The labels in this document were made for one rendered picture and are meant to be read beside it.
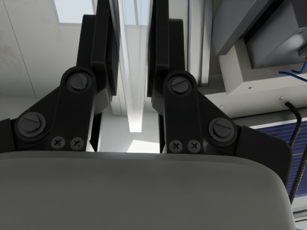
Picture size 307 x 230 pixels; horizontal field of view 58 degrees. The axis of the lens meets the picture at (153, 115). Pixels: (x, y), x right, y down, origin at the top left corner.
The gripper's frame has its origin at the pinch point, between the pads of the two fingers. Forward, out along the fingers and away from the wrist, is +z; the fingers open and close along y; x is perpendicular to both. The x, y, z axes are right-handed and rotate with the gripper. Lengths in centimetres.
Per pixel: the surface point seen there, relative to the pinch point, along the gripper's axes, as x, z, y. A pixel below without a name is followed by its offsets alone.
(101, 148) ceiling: -346, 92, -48
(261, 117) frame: -44, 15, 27
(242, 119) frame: -44, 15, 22
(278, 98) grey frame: -41, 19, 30
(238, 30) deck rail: -23.1, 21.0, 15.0
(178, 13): -46, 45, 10
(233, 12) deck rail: -21.6, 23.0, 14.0
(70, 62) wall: -354, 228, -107
